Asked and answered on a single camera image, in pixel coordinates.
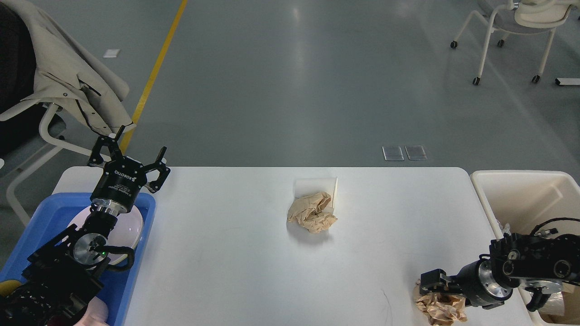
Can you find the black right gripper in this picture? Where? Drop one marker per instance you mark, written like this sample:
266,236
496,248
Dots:
475,281

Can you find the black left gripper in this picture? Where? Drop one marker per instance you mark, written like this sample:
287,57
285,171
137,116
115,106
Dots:
122,176

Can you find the brown paper wad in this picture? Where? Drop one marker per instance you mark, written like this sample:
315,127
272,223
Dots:
440,309

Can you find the pink plate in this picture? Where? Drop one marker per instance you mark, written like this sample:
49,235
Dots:
127,231

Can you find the brown paper bag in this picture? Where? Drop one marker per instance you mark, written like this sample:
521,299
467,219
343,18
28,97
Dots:
563,308

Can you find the brown paper ball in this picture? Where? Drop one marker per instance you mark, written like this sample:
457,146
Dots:
311,212

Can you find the teal mug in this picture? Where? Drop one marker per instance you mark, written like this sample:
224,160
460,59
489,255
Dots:
8,287

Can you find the silver foil tray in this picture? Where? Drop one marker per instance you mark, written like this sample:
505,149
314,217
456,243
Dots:
504,228

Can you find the white paper cup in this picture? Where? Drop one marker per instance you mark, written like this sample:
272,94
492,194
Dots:
308,187

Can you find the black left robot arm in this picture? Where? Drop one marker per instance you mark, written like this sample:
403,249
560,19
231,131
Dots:
63,275

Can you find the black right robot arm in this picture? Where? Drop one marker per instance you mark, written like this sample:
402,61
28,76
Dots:
539,262

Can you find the white floor plate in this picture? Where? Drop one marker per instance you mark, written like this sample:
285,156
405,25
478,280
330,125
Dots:
111,53

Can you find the floor socket plate right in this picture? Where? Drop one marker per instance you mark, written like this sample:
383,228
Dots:
416,153

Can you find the floor socket plate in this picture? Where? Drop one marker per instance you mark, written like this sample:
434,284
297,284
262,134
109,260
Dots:
416,153
393,153

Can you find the floor socket plate left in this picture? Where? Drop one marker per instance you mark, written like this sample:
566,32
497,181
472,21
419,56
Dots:
393,153

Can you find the person in dark clothes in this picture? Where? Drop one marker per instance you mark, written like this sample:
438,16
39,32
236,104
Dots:
17,68

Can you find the pink mug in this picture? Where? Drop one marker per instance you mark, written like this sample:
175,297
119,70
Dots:
96,314

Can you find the white table foot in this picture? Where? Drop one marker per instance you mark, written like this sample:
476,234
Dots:
561,81

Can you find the white chair right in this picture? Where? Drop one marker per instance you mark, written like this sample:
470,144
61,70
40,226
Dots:
518,17

